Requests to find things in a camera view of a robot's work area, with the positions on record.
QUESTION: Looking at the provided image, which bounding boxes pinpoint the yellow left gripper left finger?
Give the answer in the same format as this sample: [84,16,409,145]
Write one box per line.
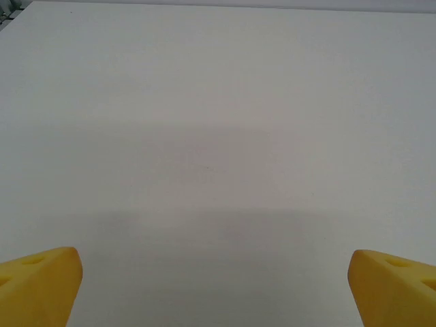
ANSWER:
[0,247,84,327]

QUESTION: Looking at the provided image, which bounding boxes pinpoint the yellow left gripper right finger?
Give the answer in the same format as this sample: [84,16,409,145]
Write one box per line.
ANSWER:
[347,249,436,327]

